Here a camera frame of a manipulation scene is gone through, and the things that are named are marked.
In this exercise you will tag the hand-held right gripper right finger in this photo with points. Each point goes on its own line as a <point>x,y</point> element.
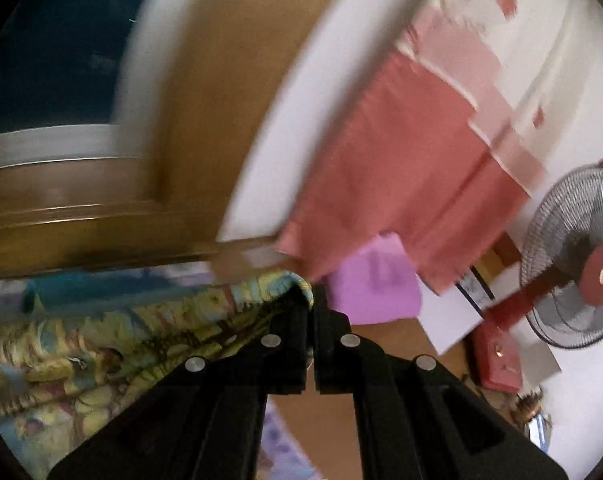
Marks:
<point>326,355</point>

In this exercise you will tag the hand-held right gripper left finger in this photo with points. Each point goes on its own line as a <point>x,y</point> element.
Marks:
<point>296,350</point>

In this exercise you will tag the blue colourful printed cloth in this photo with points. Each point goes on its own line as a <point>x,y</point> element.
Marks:
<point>106,350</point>

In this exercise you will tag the pink purple cloth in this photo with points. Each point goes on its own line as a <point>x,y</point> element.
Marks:
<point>376,280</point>

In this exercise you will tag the lilac dotted bed sheet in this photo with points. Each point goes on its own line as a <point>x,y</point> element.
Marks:
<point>286,445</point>

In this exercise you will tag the white paper sheet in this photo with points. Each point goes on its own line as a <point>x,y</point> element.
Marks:
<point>449,320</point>

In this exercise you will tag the black framed picture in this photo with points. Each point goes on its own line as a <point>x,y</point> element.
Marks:
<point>476,287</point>

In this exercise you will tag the coral red curtain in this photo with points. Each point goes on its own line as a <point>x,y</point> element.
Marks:
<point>396,170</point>

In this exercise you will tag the wooden window surround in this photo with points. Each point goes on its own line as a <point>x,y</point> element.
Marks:
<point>196,125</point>

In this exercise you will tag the red grey electric fan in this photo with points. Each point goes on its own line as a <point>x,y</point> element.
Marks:
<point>566,265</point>

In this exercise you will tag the dark glass window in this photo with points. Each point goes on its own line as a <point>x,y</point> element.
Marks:
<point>51,50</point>

